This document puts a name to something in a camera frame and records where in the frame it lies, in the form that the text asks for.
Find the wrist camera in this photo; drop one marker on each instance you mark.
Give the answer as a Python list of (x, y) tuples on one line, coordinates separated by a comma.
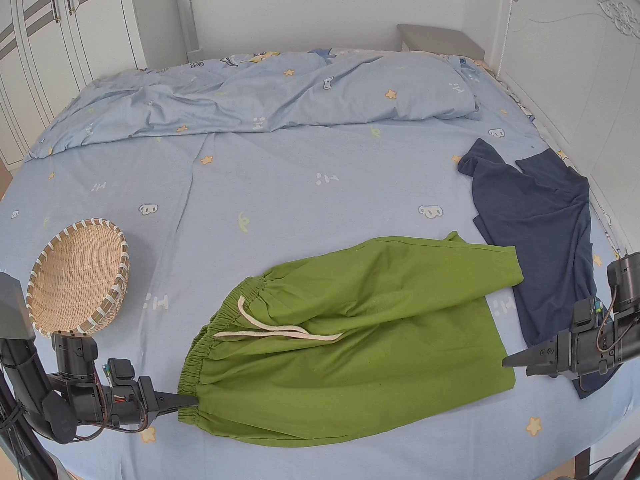
[(585, 315), (119, 373)]

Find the grey bedside table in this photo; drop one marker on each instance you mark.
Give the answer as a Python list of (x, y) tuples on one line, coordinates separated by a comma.
[(435, 38)]

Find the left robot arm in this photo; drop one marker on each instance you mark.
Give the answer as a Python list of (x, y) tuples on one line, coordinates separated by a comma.
[(25, 368)]

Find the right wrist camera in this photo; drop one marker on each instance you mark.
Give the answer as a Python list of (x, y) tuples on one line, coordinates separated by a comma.
[(585, 315)]

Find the green shorts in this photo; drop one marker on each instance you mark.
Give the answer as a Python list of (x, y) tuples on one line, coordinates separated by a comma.
[(350, 343)]

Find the white wardrobe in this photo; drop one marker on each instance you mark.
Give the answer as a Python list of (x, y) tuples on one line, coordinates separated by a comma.
[(60, 43)]

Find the pale blue quilt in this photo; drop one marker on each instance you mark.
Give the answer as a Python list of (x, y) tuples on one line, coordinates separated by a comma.
[(250, 98)]

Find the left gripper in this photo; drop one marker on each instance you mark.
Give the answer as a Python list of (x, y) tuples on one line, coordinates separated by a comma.
[(125, 408)]

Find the round woven basket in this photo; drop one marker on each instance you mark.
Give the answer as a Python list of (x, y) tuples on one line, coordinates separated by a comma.
[(75, 278)]

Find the dark blue garment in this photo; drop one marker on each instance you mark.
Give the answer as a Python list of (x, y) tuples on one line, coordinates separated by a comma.
[(540, 228)]

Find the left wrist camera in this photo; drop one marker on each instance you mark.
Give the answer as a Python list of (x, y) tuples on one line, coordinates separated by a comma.
[(119, 373)]

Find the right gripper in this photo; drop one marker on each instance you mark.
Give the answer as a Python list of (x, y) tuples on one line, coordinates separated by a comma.
[(585, 353)]

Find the bed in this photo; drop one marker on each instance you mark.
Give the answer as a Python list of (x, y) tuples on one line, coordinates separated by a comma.
[(320, 178)]

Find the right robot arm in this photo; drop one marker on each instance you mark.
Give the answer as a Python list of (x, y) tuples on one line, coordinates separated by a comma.
[(627, 288)]

